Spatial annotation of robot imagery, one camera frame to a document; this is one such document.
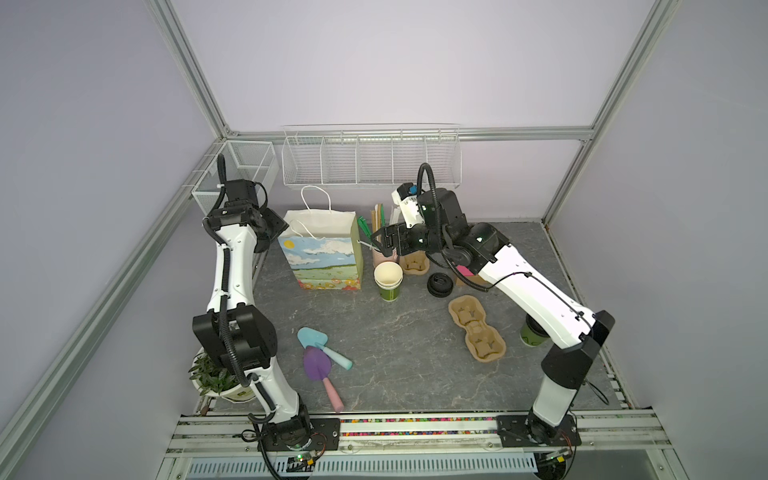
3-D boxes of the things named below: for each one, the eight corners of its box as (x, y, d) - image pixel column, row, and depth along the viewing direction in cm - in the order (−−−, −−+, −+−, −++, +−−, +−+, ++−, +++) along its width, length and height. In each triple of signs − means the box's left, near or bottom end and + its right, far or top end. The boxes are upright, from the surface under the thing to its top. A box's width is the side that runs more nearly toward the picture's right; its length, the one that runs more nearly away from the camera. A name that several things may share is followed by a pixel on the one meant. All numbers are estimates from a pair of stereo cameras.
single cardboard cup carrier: (474, 368, 86) (477, 363, 83) (443, 306, 98) (445, 300, 95) (507, 355, 88) (512, 350, 85) (473, 296, 101) (476, 290, 98)
